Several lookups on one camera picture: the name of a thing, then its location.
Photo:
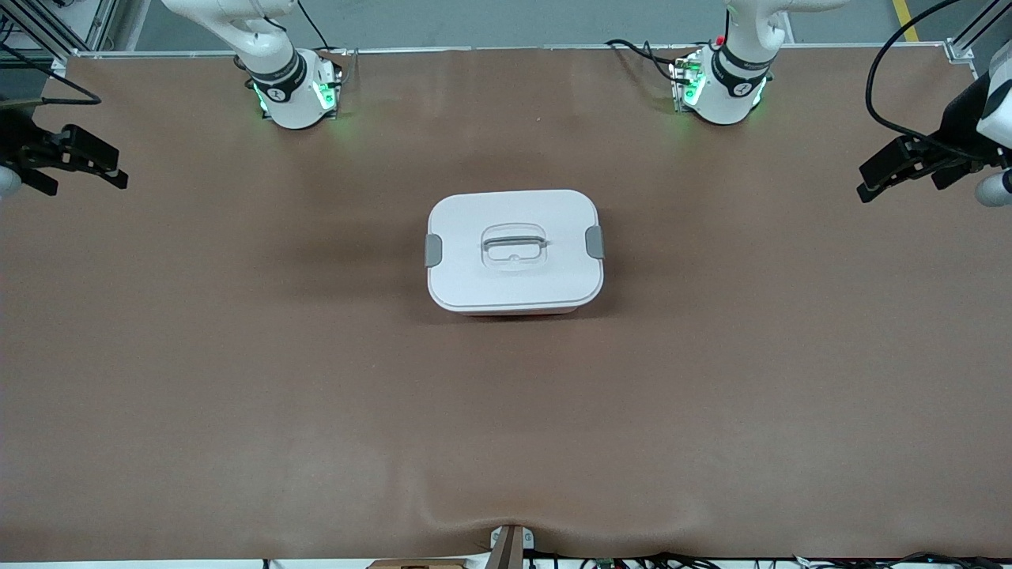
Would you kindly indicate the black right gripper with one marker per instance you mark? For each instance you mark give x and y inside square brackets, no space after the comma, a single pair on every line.
[16,136]

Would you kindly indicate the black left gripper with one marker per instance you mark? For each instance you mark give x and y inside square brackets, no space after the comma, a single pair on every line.
[961,121]

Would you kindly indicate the white box lid grey latches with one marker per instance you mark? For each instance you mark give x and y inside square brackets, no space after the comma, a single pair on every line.
[474,276]

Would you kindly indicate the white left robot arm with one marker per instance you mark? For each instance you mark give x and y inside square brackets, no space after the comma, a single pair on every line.
[727,79]

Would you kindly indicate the pink plastic box base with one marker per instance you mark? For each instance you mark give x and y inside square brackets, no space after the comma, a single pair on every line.
[514,312]

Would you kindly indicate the brown table mat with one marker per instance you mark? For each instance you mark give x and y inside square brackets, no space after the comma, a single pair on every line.
[506,435]

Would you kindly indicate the brown wooden board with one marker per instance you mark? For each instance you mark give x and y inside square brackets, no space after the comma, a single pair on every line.
[419,564]

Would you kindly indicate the metal table edge clamp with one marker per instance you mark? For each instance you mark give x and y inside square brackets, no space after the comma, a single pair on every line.
[510,549]

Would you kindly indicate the aluminium frame with diagonal strut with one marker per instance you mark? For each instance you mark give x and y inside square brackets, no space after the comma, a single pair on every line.
[99,24]

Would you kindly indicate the aluminium corner post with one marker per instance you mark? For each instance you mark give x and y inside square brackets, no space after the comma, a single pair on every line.
[972,32]

